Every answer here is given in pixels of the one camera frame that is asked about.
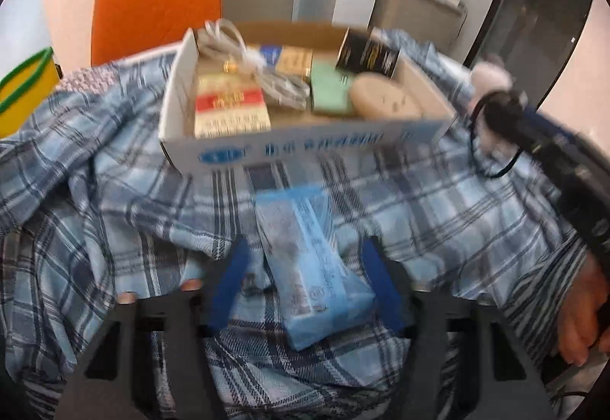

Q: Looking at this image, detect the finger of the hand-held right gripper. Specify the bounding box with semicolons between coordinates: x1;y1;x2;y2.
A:
522;104;580;143
483;91;539;149

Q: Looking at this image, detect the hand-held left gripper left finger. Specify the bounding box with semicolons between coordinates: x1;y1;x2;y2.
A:
57;236;253;420

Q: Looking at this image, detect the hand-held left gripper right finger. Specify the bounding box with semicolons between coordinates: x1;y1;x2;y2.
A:
360;236;558;420

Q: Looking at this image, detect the black cord loop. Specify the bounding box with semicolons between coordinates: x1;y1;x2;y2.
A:
468;93;522;179

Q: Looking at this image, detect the pink fluffy object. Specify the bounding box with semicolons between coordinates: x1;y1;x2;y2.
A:
469;58;515;92

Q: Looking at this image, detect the blue tissue pack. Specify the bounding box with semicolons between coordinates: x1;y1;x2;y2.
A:
255;184;375;351

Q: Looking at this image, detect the round beige compact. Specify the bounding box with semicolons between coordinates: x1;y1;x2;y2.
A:
349;72;425;120

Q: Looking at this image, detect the black box with gold print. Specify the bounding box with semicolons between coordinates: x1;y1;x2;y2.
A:
335;28;403;80

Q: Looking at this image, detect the cardboard box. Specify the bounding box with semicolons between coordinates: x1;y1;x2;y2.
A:
159;21;457;175

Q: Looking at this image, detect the red and white cigarette pack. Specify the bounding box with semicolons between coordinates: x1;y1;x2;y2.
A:
193;74;272;139

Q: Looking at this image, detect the white charging cable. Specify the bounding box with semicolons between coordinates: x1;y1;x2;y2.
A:
195;19;313;111

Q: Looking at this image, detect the person's right hand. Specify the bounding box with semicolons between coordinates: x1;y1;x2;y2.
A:
557;255;610;368

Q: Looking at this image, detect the blue striped cloth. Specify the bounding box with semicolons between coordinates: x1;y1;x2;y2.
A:
496;229;592;354

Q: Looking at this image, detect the beige vanity cabinet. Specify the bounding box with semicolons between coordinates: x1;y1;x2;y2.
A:
372;0;470;51

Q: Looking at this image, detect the blue plaid cloth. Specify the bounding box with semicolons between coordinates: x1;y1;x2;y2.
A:
0;27;596;420

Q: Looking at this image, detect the green folded cloth pouch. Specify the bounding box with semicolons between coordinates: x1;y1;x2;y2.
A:
310;62;360;117

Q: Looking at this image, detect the blue and gold cigarette pack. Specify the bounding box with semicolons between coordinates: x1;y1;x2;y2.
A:
257;45;315;82

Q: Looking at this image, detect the small-print floral cloth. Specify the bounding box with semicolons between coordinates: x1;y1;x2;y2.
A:
55;60;115;94

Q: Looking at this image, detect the yellow container with green rim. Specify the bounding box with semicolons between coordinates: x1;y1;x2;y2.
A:
0;47;60;139

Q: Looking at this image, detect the orange chair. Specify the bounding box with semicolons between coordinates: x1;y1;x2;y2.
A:
90;0;223;67

